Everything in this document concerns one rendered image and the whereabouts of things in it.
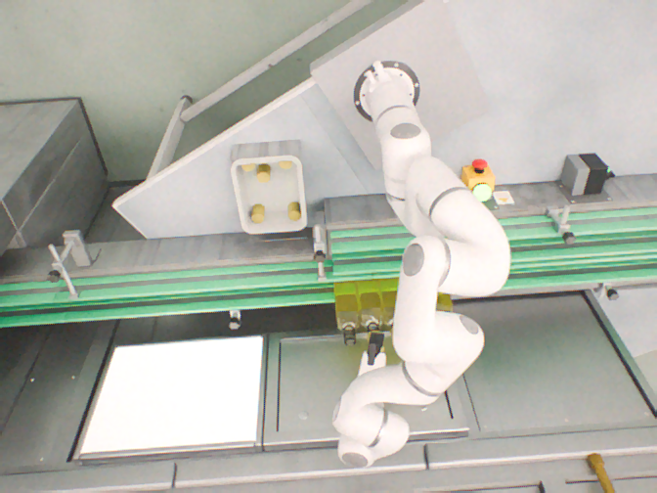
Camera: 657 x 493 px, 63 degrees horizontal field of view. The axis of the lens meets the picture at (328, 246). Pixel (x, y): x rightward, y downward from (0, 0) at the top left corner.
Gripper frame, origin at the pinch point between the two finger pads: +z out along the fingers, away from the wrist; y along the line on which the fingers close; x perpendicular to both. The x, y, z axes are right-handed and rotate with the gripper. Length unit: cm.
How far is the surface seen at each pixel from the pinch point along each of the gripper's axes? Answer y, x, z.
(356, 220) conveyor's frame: 13.9, 9.4, 29.0
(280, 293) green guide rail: -5.5, 28.9, 18.6
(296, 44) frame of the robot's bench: 38, 39, 91
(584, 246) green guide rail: 6, -49, 38
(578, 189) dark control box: 17, -46, 47
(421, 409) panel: -13.8, -11.6, -5.4
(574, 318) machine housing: -17, -51, 34
